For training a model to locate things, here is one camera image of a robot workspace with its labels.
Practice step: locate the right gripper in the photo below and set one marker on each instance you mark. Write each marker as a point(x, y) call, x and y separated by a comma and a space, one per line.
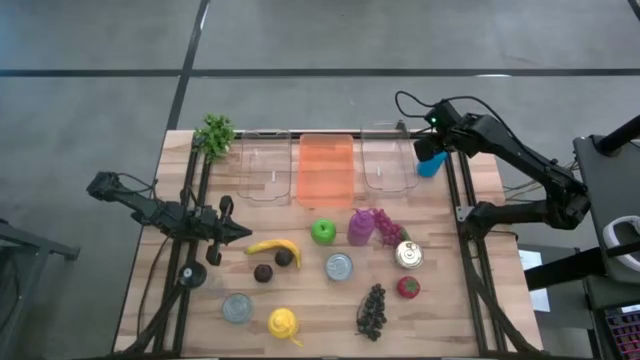
point(427, 147)

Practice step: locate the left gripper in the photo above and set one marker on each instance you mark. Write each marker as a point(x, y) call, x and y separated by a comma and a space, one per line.
point(210, 225)

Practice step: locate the blue plastic bottle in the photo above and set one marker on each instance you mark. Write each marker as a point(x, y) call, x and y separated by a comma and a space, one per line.
point(432, 167)

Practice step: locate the black round knob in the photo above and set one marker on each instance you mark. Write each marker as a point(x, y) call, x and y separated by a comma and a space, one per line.
point(197, 278)

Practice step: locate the yellow banana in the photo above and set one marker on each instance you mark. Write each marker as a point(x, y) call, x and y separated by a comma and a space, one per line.
point(280, 245)

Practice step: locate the red grape bunch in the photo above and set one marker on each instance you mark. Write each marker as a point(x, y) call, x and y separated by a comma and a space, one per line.
point(390, 230)

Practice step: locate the purple plastic bottle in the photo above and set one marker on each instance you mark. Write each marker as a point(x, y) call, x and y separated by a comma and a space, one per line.
point(361, 230)

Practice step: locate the tin can blue label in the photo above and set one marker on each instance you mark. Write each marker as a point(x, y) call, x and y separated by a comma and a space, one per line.
point(339, 266)
point(408, 254)

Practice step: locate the yellow plastic bottle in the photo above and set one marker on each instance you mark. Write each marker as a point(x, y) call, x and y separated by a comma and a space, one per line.
point(282, 324)

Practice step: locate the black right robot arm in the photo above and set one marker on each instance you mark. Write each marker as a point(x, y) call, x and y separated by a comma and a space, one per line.
point(525, 160)

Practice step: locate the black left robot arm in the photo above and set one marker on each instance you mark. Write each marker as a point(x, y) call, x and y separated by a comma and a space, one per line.
point(150, 207)

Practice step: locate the clear plastic bin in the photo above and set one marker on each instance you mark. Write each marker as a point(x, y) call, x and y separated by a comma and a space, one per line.
point(387, 160)
point(265, 165)

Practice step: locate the green artificial plant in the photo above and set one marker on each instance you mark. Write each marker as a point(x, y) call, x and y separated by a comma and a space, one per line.
point(215, 135)

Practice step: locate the green apple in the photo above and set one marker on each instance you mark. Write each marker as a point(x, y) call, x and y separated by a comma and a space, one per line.
point(323, 232)

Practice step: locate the orange plastic bin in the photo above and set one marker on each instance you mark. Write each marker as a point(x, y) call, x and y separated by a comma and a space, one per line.
point(326, 170)

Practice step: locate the red strawberry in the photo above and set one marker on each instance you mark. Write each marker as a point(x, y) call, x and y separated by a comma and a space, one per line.
point(408, 287)

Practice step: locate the white paper sheet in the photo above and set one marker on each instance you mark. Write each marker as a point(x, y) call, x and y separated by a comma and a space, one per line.
point(531, 260)

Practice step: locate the black grape bunch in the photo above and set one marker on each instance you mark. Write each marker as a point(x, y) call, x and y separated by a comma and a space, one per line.
point(372, 312)

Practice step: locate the grey desk surface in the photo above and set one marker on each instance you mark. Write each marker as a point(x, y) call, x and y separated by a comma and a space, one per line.
point(600, 190)

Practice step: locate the black desk bar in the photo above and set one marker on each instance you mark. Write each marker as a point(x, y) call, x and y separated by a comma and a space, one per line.
point(565, 267)

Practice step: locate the grey metal cart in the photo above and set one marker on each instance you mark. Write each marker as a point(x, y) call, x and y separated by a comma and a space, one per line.
point(30, 240)

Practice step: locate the black pole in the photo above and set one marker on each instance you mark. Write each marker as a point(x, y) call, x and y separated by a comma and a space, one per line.
point(620, 135)

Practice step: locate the white headset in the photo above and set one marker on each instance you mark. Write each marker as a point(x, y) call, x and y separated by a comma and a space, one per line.
point(606, 239)

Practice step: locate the backlit keyboard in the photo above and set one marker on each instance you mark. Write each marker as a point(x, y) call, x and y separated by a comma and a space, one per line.
point(625, 330)

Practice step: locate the black aluminium frame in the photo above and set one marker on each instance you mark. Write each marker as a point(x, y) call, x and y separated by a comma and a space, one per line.
point(481, 320)

